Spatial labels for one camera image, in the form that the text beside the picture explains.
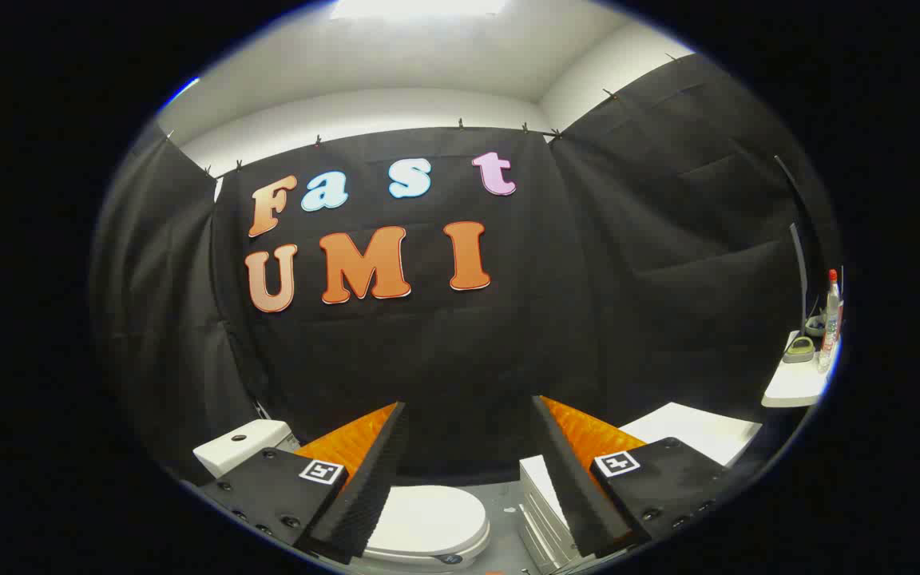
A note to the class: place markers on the black backdrop cloth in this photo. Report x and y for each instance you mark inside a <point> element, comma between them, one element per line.
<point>468,359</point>

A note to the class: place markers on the white side table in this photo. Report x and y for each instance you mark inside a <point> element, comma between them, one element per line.
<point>795,387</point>

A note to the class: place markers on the grey upright stand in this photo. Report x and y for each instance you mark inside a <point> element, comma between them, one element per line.
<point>802,271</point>

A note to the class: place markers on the white toilet lid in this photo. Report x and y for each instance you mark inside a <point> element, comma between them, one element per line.
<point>432,517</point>

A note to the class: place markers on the white drawer cabinet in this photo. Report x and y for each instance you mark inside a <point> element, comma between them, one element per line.
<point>691,431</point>

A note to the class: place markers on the white toilet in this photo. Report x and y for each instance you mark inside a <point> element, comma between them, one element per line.
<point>240,455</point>

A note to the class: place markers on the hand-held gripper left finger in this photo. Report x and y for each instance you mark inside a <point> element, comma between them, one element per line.
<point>384,471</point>

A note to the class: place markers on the ceiling light panel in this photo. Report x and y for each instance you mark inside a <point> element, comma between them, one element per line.
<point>420,8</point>

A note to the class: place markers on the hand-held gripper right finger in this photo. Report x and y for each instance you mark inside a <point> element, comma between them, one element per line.
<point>568,479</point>

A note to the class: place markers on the clear bottle with red cap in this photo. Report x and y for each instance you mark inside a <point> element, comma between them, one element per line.
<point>830,319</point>

